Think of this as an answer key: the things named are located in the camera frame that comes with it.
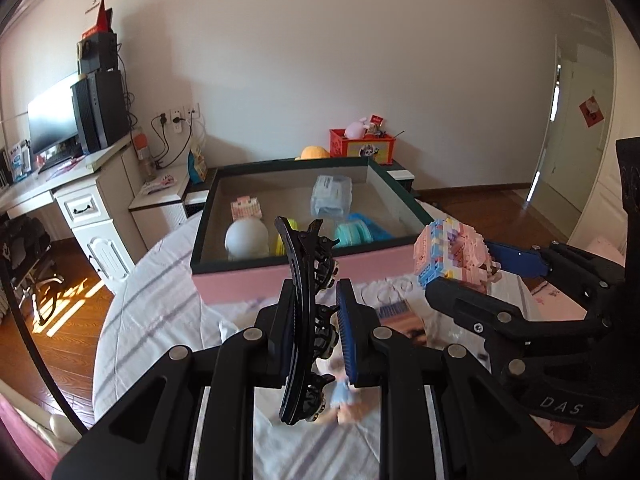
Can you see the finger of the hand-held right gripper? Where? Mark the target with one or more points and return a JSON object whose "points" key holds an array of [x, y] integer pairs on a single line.
{"points": [[465, 300], [515, 259]]}

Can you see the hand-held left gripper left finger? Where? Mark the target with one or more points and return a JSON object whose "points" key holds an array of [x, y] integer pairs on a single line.
{"points": [[275, 355]]}

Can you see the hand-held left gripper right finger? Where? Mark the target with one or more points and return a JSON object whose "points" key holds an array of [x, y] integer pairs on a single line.
{"points": [[347, 330]]}

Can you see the pastel building block toy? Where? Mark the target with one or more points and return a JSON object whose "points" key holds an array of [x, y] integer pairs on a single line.
{"points": [[450, 252]]}

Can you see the black banana hair clip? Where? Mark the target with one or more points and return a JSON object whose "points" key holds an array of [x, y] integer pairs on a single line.
{"points": [[300, 310]]}

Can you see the pink cardboard box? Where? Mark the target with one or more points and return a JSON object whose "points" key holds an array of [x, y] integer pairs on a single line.
{"points": [[300, 280]]}

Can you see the teal round case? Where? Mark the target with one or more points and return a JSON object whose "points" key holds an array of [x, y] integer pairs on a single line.
{"points": [[352, 235]]}

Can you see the white round toy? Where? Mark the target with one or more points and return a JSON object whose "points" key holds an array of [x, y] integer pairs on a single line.
{"points": [[244, 241]]}

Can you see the clear plastic case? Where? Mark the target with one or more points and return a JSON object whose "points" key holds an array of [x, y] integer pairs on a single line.
{"points": [[331, 195]]}

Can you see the small pink block toy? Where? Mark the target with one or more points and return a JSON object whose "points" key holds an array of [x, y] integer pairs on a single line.
{"points": [[246, 207]]}

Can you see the pink packet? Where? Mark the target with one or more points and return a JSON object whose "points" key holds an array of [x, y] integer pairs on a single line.
{"points": [[400, 317]]}

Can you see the small doll figurine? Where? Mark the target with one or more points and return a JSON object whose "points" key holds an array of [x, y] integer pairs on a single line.
{"points": [[347, 400]]}

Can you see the striped quilted tablecloth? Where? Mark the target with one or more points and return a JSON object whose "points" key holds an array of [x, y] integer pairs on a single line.
{"points": [[150, 320]]}

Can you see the white door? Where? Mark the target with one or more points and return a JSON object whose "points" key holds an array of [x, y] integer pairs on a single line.
{"points": [[545, 125]]}

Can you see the red door ornament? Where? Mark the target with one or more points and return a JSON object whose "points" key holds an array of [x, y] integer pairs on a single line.
{"points": [[592, 110]]}

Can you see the yellow plush toy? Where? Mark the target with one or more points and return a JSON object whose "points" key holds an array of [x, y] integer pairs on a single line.
{"points": [[312, 154]]}

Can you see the red toy box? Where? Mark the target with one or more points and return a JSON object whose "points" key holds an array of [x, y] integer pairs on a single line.
{"points": [[365, 150]]}

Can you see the low white side table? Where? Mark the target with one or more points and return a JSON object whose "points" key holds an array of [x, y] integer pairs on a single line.
{"points": [[160, 200]]}

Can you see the cream wardrobe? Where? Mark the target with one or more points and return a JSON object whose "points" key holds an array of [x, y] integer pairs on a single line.
{"points": [[605, 85]]}

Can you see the pink plush toy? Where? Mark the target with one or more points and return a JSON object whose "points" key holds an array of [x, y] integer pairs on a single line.
{"points": [[356, 128]]}

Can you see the patterned gift bag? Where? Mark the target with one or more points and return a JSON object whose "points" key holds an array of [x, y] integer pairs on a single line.
{"points": [[197, 166]]}

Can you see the white desk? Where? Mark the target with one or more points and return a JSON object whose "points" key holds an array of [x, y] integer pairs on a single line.
{"points": [[95, 210]]}

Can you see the bottle with orange cap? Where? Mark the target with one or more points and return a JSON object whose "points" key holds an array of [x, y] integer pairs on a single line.
{"points": [[143, 152]]}

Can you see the pink bedspread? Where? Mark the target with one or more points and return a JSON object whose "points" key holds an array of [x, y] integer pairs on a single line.
{"points": [[25, 440]]}

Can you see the office chair with jacket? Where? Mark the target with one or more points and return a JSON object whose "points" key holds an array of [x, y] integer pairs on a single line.
{"points": [[25, 260]]}

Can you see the black keyboard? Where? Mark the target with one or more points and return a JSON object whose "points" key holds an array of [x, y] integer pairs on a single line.
{"points": [[60, 156]]}

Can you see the black computer tower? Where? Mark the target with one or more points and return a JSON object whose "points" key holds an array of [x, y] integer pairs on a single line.
{"points": [[100, 110]]}

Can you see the blue carton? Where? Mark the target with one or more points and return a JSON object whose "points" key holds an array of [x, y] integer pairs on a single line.
{"points": [[19, 161]]}

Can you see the black computer monitor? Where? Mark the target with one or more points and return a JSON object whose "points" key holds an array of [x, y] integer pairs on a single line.
{"points": [[52, 120]]}

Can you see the black speaker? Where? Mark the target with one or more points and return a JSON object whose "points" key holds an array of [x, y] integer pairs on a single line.
{"points": [[99, 54]]}

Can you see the wall outlet with plugs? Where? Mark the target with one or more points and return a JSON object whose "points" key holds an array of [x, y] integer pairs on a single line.
{"points": [[177, 116]]}

